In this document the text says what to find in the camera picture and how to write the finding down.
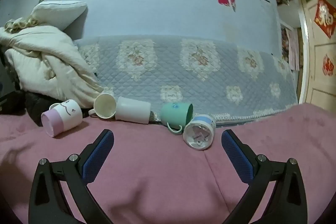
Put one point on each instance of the white cup with pink base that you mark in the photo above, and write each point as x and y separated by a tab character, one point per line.
68	115

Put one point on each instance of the plain white cup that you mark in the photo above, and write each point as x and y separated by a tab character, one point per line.
132	109

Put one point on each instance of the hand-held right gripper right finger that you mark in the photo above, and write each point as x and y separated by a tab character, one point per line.
239	158

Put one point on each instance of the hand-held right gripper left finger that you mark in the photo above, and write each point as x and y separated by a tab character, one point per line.
97	154

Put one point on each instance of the dark cloth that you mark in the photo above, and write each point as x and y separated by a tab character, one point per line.
26	106

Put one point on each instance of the white cup with blue band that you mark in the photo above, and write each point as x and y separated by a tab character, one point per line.
200	132

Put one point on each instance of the cream door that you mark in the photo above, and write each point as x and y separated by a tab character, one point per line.
319	56

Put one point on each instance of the red diamond door decoration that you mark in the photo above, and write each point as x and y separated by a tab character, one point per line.
326	16

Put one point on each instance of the pink blanket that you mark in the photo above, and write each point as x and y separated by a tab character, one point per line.
162	176

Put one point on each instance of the grey floral quilted bedspread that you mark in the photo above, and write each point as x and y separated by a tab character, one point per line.
189	74

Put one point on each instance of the white pillow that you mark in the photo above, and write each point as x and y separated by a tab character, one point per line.
59	12

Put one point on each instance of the red round door decoration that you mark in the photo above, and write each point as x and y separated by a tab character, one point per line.
328	65

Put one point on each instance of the cream duvet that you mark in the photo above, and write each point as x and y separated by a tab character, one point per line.
47	66

